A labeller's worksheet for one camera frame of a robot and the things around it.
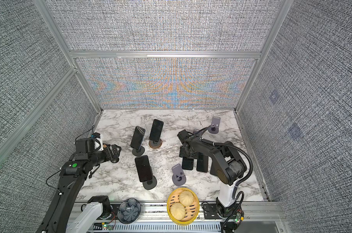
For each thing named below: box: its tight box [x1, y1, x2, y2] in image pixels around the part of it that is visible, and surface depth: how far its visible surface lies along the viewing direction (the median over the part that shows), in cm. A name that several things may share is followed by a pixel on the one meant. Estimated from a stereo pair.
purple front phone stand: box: [171, 163, 187, 186], surface depth 81 cm
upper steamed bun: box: [178, 190, 194, 207], surface depth 73 cm
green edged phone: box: [208, 153, 223, 177], surface depth 50 cm
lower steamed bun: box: [170, 202, 186, 221], surface depth 70 cm
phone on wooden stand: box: [149, 118, 164, 143], surface depth 94 cm
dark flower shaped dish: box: [117, 198, 142, 225], surface depth 73 cm
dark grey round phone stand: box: [131, 145, 145, 157], surface depth 97 cm
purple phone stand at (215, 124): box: [208, 116, 221, 134], surface depth 105 cm
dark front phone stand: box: [142, 175, 158, 190], surface depth 84 cm
